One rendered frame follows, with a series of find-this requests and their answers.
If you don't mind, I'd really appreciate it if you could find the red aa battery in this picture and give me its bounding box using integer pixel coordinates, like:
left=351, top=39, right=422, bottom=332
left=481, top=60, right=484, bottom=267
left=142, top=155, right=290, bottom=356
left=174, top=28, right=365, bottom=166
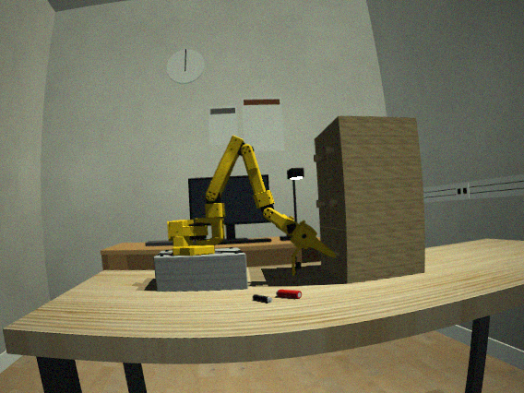
left=276, top=289, right=302, bottom=299

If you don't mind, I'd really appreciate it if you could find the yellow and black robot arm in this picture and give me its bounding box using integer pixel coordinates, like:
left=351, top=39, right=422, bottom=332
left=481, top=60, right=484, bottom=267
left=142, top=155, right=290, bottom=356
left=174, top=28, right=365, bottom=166
left=169, top=136, right=299, bottom=256

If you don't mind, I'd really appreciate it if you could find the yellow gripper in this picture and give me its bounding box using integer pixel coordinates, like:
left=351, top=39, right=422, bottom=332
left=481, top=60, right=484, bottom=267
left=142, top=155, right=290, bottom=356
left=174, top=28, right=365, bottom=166
left=290, top=220, right=336, bottom=276

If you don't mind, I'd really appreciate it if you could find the black aa battery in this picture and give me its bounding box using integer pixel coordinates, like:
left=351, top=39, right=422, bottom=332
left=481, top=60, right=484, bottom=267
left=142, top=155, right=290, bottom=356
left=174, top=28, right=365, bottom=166
left=253, top=294, right=272, bottom=303

